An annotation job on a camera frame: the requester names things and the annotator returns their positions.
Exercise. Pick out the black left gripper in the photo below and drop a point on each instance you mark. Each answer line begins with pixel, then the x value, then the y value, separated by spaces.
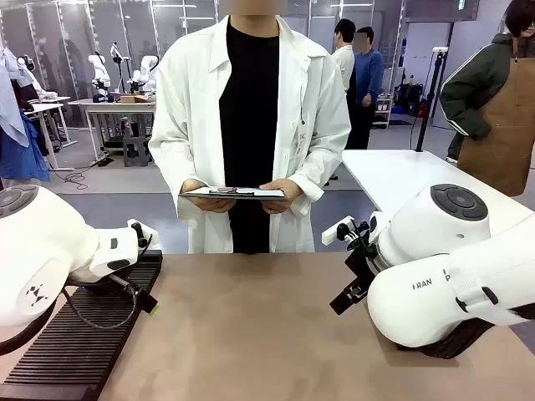
pixel 136 293

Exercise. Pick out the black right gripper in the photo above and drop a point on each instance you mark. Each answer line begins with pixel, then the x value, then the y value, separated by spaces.
pixel 363 267

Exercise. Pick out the grey tablet tray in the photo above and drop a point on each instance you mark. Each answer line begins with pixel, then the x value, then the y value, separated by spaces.
pixel 251 194

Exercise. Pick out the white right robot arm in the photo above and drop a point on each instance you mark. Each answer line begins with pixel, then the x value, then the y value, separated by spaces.
pixel 418 292

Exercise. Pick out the person's left forearm white sleeve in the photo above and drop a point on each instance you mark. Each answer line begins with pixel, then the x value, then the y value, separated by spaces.
pixel 326 167

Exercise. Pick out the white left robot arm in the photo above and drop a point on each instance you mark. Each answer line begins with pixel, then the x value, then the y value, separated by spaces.
pixel 37 250

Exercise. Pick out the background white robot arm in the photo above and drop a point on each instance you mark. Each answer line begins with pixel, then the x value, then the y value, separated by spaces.
pixel 144 71
pixel 99 71

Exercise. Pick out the person's right hand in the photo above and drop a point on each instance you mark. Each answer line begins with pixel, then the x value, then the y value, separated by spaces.
pixel 209 205

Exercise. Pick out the person's left hand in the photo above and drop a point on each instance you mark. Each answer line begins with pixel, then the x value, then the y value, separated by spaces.
pixel 292 192

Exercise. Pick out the black ribbed tray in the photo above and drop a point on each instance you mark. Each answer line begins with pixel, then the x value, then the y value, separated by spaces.
pixel 83 359

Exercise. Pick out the white table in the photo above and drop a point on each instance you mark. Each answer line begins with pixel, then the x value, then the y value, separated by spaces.
pixel 397 175

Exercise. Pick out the grey step stool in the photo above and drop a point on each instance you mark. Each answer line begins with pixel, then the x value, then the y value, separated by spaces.
pixel 136 152

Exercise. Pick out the blue cloth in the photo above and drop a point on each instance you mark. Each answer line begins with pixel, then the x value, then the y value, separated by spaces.
pixel 29 163

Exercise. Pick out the small white shelf cart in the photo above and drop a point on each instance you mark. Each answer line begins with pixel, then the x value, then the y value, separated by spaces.
pixel 383 110

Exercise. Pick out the background table with cardboard box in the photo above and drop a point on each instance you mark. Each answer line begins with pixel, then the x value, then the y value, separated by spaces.
pixel 113 104

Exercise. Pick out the person in white lab coat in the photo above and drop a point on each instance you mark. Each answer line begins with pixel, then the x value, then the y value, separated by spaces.
pixel 192 104

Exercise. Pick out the flat cardboard box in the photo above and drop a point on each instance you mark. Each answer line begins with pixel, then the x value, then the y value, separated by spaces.
pixel 134 99

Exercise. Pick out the black equipment case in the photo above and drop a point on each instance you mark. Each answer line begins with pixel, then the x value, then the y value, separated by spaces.
pixel 409 100

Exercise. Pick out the black tripod stand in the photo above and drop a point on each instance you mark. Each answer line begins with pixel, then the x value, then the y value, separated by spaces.
pixel 430 96

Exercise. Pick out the background white desk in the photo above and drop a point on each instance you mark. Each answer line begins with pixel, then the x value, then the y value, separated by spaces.
pixel 46 104

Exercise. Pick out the bystander in blue sweater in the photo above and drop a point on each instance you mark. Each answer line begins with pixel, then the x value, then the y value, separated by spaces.
pixel 370 71

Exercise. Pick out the bystander wearing apron and jacket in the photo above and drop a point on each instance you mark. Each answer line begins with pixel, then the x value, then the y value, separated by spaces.
pixel 497 125

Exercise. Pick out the bystander in white shirt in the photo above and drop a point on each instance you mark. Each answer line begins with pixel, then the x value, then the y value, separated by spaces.
pixel 344 62

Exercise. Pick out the hanging light blue shirt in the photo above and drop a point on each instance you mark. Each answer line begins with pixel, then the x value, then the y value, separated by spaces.
pixel 10 104

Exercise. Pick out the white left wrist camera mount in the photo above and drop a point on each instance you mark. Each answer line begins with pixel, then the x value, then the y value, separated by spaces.
pixel 148 238

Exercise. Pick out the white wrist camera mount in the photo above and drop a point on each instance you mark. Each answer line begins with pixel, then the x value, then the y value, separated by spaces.
pixel 330 236
pixel 148 238

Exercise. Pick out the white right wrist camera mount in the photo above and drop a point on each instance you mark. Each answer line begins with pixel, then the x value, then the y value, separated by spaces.
pixel 330 236

